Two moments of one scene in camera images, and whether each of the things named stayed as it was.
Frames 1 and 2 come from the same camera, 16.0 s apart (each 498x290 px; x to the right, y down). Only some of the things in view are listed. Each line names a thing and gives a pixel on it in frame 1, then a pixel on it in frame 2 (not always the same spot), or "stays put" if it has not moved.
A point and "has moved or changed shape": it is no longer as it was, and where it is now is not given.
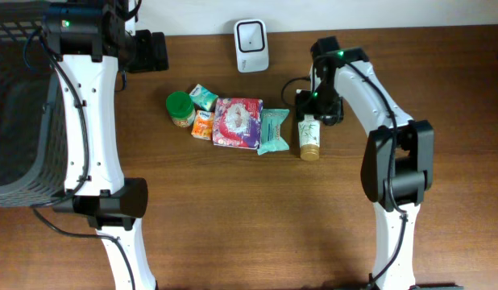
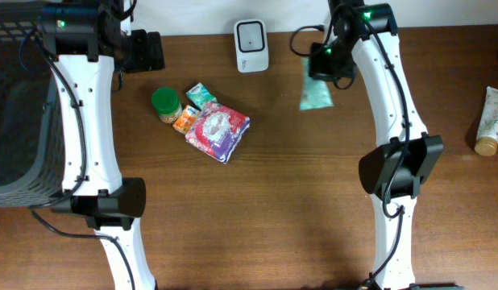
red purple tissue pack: x=237 y=122 -> x=217 y=130
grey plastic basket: x=27 y=122 stays put
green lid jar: x=180 y=109 -> x=165 y=101
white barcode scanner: x=251 y=41 stays put
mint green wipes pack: x=271 y=136 has moved or changed shape
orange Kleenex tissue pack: x=202 y=125 -> x=185 y=118
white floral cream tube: x=309 y=133 -> x=495 y=109
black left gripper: x=149 y=58 stays put
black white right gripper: x=305 y=106 -> x=317 y=72
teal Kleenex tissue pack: x=203 y=97 stays put
